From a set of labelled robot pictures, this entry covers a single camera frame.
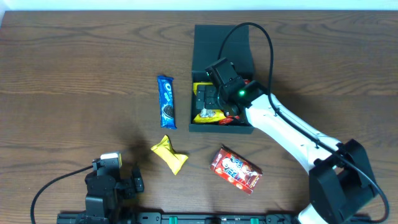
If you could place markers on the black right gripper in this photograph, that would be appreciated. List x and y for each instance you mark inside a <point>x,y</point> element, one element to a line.
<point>208,97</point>

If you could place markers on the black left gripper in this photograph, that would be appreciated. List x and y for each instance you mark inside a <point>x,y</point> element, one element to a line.
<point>131,184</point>

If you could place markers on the yellow nut snack bag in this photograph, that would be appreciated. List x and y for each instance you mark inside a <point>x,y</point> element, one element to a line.
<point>207,116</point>

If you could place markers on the red nut snack bag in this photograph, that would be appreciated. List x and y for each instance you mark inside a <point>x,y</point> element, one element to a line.
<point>231,119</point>

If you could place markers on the red Meiji panda biscuit box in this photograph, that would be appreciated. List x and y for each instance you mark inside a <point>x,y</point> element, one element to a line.
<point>236,170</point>

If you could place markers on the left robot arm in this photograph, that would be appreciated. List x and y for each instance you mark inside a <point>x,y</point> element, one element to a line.
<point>103,208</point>

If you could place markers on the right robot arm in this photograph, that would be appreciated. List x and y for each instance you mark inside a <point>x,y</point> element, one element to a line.
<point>341,179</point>

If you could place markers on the blue Oreo cookie pack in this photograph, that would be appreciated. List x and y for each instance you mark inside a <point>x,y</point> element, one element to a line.
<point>166,102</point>

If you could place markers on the small yellow snack packet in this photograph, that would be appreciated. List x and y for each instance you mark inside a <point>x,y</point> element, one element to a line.
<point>165,151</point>

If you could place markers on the black open gift box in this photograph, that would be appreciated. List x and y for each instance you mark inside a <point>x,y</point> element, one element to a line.
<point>207,43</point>

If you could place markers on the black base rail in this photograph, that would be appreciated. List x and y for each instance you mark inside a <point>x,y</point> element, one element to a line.
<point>158,218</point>

